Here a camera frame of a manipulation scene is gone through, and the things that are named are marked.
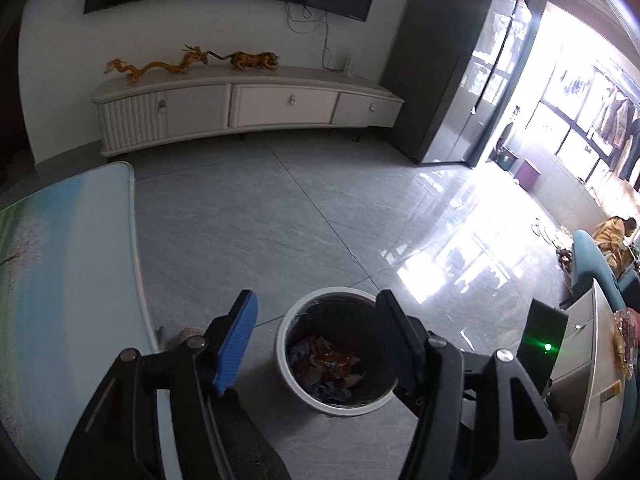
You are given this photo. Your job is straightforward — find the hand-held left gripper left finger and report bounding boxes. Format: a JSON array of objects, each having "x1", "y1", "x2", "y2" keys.
[{"x1": 57, "y1": 290, "x2": 259, "y2": 480}]

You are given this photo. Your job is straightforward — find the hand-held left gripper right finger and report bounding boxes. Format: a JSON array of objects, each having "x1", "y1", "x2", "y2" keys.
[{"x1": 376, "y1": 290, "x2": 576, "y2": 480}]

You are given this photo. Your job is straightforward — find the white bin with black liner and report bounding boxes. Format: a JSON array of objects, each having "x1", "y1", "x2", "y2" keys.
[{"x1": 276, "y1": 287, "x2": 401, "y2": 417}]

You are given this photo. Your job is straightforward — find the beige round object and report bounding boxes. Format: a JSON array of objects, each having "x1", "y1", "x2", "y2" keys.
[{"x1": 172, "y1": 326, "x2": 208, "y2": 348}]

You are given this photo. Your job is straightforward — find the white side cabinet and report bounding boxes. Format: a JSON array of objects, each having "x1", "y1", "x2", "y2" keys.
[{"x1": 547, "y1": 277, "x2": 640, "y2": 480}]

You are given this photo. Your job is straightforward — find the golden pink table ornament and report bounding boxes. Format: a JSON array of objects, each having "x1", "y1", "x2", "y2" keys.
[{"x1": 612, "y1": 307, "x2": 640, "y2": 381}]

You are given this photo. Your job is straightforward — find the blue sofa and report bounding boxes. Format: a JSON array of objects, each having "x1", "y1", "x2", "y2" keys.
[{"x1": 570, "y1": 230, "x2": 640, "y2": 311}]

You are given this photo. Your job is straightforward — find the purple storage box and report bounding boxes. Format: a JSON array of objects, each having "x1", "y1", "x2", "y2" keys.
[{"x1": 514, "y1": 158, "x2": 543, "y2": 190}]

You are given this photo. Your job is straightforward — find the dark storage bin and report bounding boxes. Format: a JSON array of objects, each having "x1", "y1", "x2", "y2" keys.
[{"x1": 492, "y1": 146, "x2": 521, "y2": 171}]

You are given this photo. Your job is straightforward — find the landscape printed table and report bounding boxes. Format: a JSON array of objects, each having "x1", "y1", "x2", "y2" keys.
[{"x1": 0, "y1": 161, "x2": 186, "y2": 480}]

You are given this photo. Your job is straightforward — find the row of hanging clothes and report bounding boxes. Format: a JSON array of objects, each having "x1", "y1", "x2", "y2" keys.
[{"x1": 550, "y1": 67, "x2": 640, "y2": 186}]

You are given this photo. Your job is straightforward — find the white low television cabinet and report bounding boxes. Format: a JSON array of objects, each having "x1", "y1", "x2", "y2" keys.
[{"x1": 91, "y1": 65, "x2": 405, "y2": 157}]

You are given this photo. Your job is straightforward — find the golden tiger figurine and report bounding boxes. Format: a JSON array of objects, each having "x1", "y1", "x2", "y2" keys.
[{"x1": 227, "y1": 51, "x2": 281, "y2": 72}]

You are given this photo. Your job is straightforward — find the tall grey refrigerator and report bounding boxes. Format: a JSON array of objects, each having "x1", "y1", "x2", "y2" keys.
[{"x1": 380, "y1": 0, "x2": 543, "y2": 167}]

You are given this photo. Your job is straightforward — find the golden dragon figurine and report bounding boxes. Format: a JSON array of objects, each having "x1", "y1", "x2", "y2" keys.
[{"x1": 105, "y1": 45, "x2": 211, "y2": 86}]

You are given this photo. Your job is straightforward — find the thin television cable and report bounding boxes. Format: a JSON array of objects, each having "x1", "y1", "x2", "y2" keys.
[{"x1": 285, "y1": 2, "x2": 348, "y2": 71}]

